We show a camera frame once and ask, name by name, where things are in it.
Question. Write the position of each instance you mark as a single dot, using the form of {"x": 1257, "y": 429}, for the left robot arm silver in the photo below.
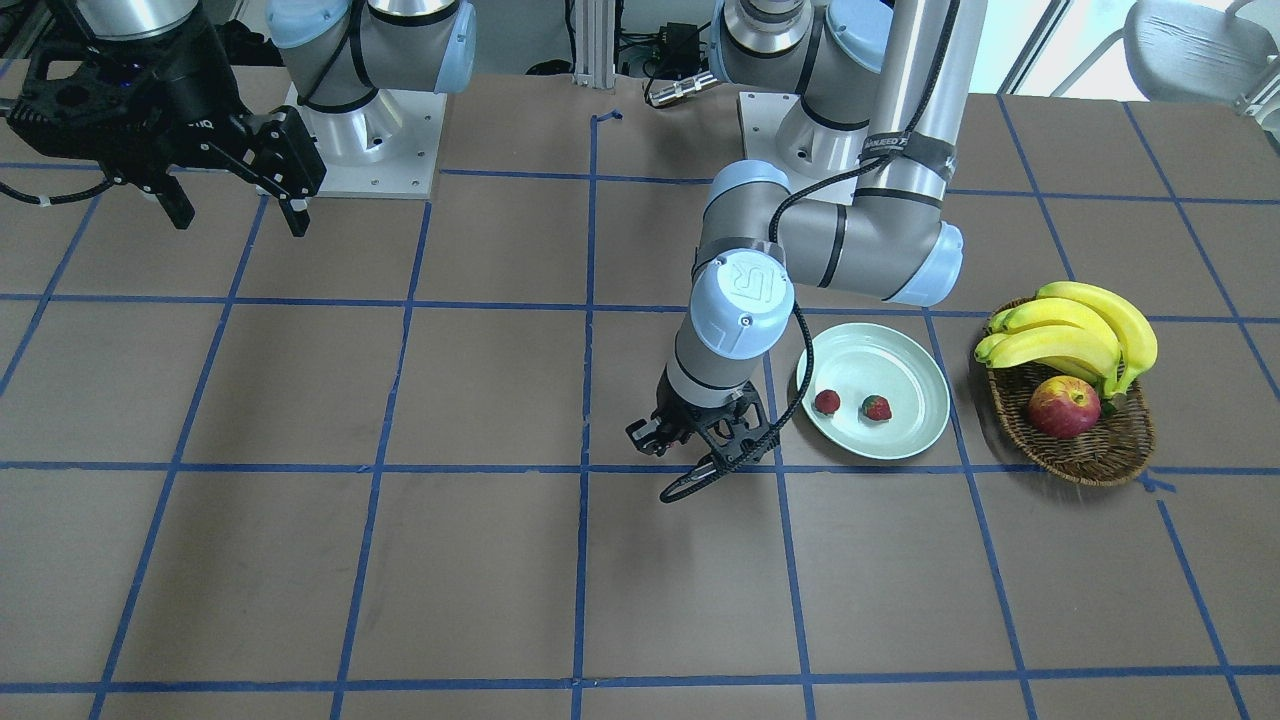
{"x": 892, "y": 77}

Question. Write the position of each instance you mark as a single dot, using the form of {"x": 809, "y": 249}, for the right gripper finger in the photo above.
{"x": 286, "y": 163}
{"x": 174, "y": 201}

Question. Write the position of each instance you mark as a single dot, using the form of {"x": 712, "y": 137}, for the yellow banana bunch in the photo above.
{"x": 1079, "y": 328}

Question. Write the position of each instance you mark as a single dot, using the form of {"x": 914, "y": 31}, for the grey chair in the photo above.
{"x": 1179, "y": 51}

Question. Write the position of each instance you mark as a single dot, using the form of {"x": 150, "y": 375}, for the pale green plate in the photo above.
{"x": 861, "y": 359}

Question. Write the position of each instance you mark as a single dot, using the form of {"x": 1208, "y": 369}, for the aluminium frame post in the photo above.
{"x": 595, "y": 25}

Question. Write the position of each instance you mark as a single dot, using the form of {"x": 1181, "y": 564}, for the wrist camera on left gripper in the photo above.
{"x": 656, "y": 435}

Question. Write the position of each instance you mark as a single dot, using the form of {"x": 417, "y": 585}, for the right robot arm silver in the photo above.
{"x": 331, "y": 48}

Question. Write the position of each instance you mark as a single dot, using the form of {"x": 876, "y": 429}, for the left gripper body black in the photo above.
{"x": 683, "y": 416}

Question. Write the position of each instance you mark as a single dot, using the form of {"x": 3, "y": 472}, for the silver cylinder connector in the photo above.
{"x": 680, "y": 91}

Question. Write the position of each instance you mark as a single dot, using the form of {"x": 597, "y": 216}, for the wicker basket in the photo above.
{"x": 1117, "y": 449}

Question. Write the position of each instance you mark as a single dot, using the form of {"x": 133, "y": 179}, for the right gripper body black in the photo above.
{"x": 192, "y": 93}

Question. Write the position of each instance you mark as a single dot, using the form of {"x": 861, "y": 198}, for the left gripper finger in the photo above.
{"x": 708, "y": 470}

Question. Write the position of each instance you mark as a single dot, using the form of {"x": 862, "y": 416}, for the red strawberry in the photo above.
{"x": 876, "y": 408}
{"x": 827, "y": 402}

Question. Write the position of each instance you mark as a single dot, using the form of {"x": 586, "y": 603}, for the red apple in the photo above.
{"x": 1063, "y": 407}

